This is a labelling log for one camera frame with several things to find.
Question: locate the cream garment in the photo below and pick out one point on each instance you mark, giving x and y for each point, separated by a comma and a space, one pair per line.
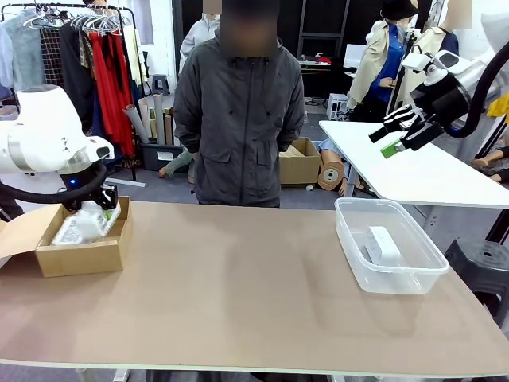
129, 51

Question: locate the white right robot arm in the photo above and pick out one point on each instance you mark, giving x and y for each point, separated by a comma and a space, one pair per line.
465, 71

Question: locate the black plastic stool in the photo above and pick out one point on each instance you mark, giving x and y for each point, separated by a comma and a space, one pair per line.
485, 262

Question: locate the yellow cloth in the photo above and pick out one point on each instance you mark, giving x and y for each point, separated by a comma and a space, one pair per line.
499, 107

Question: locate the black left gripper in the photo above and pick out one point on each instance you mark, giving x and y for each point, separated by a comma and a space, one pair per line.
89, 193

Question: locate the small brown carton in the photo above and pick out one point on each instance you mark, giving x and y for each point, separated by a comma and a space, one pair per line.
300, 169

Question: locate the grey step stool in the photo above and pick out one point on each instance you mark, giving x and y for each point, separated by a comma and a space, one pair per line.
161, 83

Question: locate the white computer case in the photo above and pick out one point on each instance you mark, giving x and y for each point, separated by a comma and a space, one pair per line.
338, 105

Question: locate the white metal floor rail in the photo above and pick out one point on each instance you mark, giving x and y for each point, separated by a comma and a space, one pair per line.
127, 183

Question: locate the white monitor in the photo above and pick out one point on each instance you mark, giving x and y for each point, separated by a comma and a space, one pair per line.
354, 55

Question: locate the dark grey storage bin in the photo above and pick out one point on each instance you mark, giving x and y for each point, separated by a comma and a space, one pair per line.
153, 157

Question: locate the bystander dark sleeve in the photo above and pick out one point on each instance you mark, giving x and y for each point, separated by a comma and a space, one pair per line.
8, 211

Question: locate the black hat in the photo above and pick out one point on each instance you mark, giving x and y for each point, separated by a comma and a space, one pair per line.
399, 8

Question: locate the person in grey jacket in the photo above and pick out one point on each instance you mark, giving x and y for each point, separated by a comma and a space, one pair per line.
238, 131

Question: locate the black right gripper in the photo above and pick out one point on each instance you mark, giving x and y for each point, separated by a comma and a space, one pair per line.
441, 104

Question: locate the clock grey face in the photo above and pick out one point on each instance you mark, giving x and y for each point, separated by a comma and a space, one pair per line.
63, 235

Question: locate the mannequin in cream vest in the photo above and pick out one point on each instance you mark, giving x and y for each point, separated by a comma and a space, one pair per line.
427, 40

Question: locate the tall grey paper roll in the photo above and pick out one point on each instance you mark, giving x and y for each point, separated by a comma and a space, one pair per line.
159, 119

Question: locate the beige paper roll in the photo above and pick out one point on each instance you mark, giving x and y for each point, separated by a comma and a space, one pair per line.
143, 107

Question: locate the white table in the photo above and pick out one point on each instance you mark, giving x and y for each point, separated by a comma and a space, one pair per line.
429, 183

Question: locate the black dress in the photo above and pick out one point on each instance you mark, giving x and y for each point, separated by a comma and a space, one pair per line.
73, 79

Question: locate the brown cardboard spool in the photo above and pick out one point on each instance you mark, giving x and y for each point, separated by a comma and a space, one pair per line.
330, 175

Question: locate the bystander in grey hoodie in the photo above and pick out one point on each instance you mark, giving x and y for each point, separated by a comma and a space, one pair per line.
195, 40

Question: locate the open brown cardboard box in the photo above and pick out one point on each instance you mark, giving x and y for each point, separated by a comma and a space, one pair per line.
79, 258

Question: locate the slanted grey paper roll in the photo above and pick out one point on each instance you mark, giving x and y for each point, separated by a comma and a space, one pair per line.
137, 125

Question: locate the mannequin in beige coat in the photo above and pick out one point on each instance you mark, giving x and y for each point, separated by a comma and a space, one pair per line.
378, 59

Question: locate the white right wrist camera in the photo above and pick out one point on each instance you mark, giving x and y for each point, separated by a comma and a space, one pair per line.
415, 61

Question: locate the small red item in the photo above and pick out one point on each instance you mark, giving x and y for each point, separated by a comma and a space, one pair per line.
324, 60

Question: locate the light blue garment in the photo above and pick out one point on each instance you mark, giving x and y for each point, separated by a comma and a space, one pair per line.
24, 51

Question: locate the clear plastic container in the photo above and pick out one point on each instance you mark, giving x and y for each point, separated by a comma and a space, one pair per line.
391, 284

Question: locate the unwrapped white digital clock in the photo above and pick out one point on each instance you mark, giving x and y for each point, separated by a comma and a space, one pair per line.
381, 242

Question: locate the brown paper roll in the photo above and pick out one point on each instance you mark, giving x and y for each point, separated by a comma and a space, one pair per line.
168, 131

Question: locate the red dress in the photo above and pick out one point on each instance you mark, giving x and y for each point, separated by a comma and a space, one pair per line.
107, 87

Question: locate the bulky bubble-wrapped clock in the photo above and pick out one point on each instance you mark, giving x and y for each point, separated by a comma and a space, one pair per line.
89, 224

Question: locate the lying mannequin limbs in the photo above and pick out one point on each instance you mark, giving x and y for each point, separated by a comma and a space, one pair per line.
493, 163

